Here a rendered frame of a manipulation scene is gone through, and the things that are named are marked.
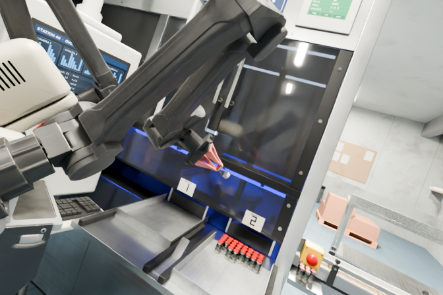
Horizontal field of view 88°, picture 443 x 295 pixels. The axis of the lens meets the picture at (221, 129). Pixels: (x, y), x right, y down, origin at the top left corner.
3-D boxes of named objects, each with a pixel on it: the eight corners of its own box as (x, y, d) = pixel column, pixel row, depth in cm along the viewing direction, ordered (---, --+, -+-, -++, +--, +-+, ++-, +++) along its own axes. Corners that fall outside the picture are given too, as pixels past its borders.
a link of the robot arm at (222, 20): (243, -71, 29) (292, -13, 27) (256, -9, 42) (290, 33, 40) (31, 135, 39) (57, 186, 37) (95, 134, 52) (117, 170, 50)
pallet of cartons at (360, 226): (311, 219, 510) (322, 190, 508) (316, 212, 592) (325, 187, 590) (377, 252, 448) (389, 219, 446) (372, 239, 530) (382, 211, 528)
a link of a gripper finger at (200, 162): (229, 165, 67) (206, 143, 65) (211, 180, 69) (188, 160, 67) (229, 156, 73) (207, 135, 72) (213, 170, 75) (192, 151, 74)
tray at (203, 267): (213, 238, 99) (215, 231, 99) (270, 272, 89) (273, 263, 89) (168, 279, 67) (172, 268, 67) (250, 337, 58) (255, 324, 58)
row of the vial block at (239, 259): (217, 247, 93) (221, 237, 93) (258, 272, 86) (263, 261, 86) (215, 249, 91) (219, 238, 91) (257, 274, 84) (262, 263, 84)
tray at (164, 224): (164, 199, 121) (167, 193, 121) (206, 222, 112) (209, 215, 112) (114, 216, 89) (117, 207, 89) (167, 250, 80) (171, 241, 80)
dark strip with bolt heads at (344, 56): (271, 234, 94) (340, 50, 92) (282, 240, 93) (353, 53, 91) (270, 235, 93) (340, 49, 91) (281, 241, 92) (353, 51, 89)
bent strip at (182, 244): (177, 251, 81) (182, 236, 81) (184, 256, 80) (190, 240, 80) (152, 270, 68) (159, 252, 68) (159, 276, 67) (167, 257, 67)
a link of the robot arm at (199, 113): (141, 124, 62) (157, 150, 60) (164, 97, 56) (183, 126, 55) (171, 118, 72) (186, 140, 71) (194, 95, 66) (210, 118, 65)
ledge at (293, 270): (289, 266, 103) (290, 261, 103) (318, 282, 99) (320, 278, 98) (286, 282, 90) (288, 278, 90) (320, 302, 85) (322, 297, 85)
